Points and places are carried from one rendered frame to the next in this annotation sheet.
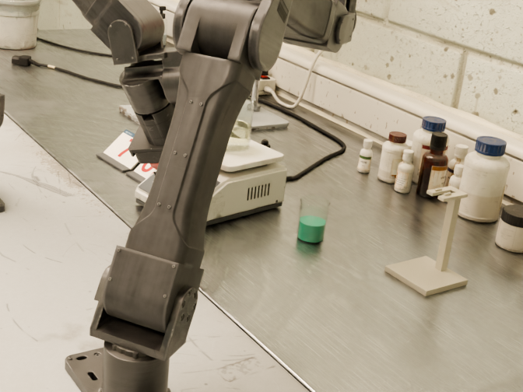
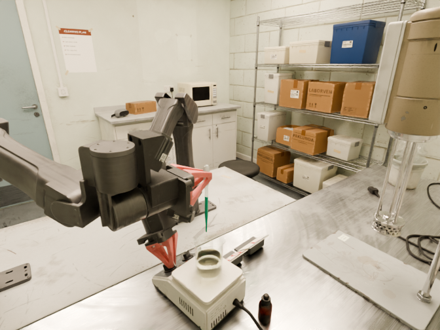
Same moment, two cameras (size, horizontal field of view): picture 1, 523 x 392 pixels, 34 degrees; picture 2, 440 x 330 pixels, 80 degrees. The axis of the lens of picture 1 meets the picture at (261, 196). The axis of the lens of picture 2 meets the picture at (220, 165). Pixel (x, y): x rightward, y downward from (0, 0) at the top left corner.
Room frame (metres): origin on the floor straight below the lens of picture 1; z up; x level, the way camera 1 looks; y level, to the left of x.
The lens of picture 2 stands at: (1.26, -0.41, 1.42)
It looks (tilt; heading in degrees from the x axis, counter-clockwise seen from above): 21 degrees down; 88
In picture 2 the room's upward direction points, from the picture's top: straight up
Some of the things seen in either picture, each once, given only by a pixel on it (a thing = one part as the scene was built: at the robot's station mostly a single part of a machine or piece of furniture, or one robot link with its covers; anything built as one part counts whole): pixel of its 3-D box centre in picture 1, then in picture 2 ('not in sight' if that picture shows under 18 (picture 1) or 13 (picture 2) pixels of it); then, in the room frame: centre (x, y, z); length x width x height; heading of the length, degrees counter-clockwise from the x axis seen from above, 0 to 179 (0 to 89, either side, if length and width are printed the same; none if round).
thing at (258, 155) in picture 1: (232, 152); (207, 273); (1.25, 0.05, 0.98); 0.12 x 0.12 x 0.01; 45
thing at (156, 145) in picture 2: not in sight; (155, 162); (1.17, -0.02, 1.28); 0.07 x 0.06 x 0.11; 135
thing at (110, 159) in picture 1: (124, 150); (251, 241); (1.38, 0.24, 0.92); 0.09 x 0.06 x 0.04; 42
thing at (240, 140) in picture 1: (232, 124); (209, 256); (1.26, 0.06, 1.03); 0.07 x 0.06 x 0.08; 5
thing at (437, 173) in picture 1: (434, 164); not in sight; (1.38, -0.29, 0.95); 0.04 x 0.04 x 0.11
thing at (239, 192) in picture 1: (217, 180); (200, 282); (1.23, 0.07, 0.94); 0.22 x 0.13 x 0.08; 135
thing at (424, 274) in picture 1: (433, 235); not in sight; (1.05, -0.24, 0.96); 0.08 x 0.08 x 0.13; 37
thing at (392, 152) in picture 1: (394, 156); not in sight; (1.43, -0.23, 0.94); 0.05 x 0.05 x 0.09
